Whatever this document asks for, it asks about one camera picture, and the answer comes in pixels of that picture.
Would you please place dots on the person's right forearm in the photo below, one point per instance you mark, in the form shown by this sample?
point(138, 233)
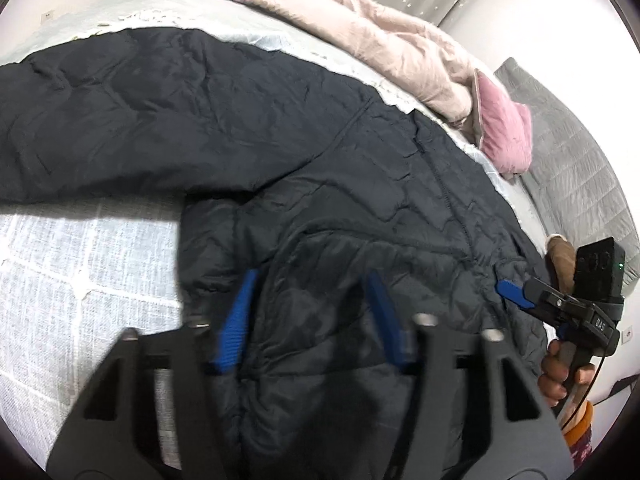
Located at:
point(580, 435)

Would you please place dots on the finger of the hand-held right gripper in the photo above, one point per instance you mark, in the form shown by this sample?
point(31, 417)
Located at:
point(512, 292)

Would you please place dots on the black quilted jacket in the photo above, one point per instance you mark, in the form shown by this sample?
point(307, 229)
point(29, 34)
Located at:
point(300, 160)

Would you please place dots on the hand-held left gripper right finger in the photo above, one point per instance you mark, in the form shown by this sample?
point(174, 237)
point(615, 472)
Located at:
point(387, 320)

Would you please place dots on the person's right hand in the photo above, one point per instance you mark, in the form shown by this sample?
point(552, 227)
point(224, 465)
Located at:
point(556, 367)

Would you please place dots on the white grid bedspread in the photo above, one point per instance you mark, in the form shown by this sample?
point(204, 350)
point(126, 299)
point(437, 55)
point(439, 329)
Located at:
point(75, 270)

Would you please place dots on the beige comforter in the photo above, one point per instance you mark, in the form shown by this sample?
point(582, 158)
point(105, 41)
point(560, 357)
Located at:
point(375, 35)

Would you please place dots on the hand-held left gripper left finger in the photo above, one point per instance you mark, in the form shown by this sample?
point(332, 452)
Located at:
point(234, 327)

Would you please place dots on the pink pillow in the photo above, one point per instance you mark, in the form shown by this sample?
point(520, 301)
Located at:
point(502, 130)

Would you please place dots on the grey padded headboard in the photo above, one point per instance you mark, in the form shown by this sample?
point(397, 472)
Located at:
point(570, 160)

